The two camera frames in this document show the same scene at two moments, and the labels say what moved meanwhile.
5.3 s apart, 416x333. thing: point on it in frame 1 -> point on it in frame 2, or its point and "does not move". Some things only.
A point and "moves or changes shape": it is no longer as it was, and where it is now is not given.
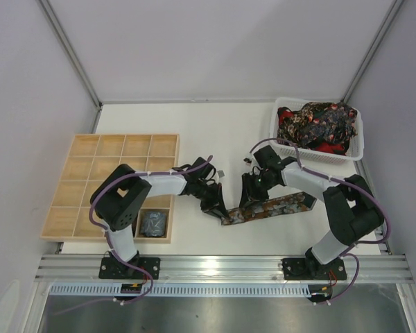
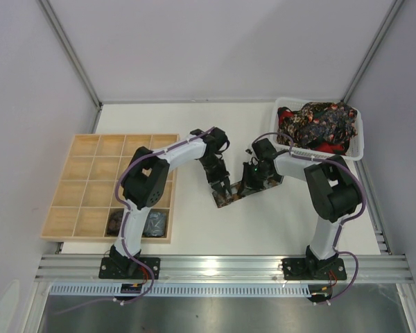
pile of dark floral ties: [326, 127] does not move
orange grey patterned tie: [271, 207] moves or changes shape
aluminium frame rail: [221, 268] does not move
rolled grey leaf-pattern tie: [153, 224] does not move
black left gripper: [211, 197] -> [218, 180]
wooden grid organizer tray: [91, 157] does not move
